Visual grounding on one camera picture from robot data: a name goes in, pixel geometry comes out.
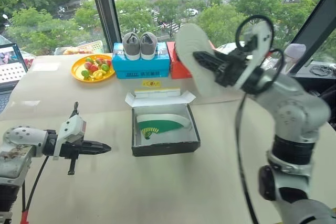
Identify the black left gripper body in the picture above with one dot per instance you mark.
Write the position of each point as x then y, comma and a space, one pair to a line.
70, 149

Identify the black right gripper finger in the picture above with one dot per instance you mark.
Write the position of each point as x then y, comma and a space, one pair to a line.
224, 53
208, 60

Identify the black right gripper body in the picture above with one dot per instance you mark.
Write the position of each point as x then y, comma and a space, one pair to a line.
231, 69

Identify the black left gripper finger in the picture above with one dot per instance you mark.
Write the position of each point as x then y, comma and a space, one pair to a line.
95, 151
97, 145

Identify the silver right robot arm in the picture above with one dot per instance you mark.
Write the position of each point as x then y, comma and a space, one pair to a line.
296, 98

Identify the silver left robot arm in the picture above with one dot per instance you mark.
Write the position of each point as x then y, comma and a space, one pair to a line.
18, 140

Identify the red shoebox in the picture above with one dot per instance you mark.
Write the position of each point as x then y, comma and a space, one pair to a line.
178, 70

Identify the blue shoebox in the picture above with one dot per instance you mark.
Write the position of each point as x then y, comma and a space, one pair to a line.
141, 70

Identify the open black shoebox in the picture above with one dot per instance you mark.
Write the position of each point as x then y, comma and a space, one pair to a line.
165, 148

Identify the open laptop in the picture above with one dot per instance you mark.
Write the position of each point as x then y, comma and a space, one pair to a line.
11, 72

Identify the grey sneaker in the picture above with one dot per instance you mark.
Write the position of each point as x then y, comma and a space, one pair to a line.
131, 45
148, 45

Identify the yellow sticker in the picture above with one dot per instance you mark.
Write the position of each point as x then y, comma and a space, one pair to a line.
151, 84

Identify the pale purple knit hat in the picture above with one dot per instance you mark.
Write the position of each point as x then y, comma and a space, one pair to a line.
295, 53

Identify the white sneaker with green sole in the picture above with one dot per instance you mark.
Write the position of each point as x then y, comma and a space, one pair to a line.
162, 124

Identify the yellow toy fruit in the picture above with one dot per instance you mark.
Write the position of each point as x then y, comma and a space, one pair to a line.
99, 75

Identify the green toy fruit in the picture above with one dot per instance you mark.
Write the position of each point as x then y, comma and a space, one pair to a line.
105, 67
85, 73

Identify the red toy fruit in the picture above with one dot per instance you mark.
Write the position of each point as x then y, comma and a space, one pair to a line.
94, 68

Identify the yellow plastic plate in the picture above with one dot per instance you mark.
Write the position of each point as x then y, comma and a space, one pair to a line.
77, 70

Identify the red toy apple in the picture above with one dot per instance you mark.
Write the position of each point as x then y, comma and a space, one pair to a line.
88, 66

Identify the pink toy fruit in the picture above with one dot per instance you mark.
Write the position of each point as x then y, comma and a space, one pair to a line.
99, 61

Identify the white plastic basket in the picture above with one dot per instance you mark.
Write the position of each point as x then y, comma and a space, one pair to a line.
92, 47

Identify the clear plastic bag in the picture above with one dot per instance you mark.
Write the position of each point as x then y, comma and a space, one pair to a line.
28, 60

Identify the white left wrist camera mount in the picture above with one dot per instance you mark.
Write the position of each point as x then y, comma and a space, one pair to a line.
71, 129

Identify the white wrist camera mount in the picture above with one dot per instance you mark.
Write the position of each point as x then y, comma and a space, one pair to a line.
260, 60
71, 129

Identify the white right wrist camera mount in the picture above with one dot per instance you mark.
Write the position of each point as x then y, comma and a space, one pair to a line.
260, 60

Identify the dark slanted window frame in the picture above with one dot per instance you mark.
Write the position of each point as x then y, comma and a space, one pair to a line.
312, 27

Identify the dark window post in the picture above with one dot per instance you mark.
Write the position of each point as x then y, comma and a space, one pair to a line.
105, 11

